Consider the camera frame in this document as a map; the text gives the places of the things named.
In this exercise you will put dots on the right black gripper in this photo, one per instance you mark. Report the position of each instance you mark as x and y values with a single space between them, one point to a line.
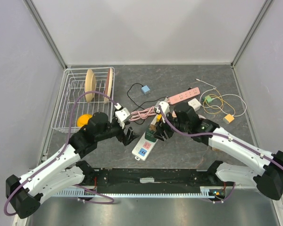
161 126

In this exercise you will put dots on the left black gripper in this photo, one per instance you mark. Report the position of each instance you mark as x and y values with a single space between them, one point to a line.
130 135

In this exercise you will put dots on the dark green cube socket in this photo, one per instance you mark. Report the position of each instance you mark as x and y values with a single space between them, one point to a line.
149 135

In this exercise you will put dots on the white multicolour power strip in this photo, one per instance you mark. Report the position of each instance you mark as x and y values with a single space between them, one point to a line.
143 147

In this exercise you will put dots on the beige wooden cube socket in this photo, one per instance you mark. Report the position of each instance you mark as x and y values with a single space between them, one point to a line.
152 128

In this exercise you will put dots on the yellow cube socket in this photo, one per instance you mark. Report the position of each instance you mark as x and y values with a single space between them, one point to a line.
159 118

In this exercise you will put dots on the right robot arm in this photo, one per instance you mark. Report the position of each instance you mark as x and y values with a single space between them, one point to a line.
262 169

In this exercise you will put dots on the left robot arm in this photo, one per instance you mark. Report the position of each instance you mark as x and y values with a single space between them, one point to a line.
66 167

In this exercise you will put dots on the blue charger adapter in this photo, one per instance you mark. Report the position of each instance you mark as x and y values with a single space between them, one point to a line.
145 90

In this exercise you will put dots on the white cube socket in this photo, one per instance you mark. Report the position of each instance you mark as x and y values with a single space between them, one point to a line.
195 104

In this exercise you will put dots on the orange bowl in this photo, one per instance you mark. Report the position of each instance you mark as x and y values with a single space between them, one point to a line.
83 120

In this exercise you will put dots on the pink rimmed plate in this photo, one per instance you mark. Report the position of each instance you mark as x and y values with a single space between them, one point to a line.
108 84

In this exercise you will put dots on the pink long power strip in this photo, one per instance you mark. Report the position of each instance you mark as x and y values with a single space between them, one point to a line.
183 96

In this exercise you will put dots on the small green charger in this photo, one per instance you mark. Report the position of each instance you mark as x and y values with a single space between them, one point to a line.
207 99

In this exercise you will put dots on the beige plate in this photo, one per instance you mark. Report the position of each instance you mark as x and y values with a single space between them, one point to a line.
90 85

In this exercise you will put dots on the small yellow charger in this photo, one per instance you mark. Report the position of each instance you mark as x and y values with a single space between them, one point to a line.
228 118

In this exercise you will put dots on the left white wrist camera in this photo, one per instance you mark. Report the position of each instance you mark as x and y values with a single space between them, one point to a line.
122 114

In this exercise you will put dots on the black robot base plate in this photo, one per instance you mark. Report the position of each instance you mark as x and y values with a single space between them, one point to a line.
121 180

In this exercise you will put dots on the white wire dish rack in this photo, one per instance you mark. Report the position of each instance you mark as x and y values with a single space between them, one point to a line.
71 88

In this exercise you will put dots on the grey slotted cable duct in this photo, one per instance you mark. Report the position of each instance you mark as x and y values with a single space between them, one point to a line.
75 192

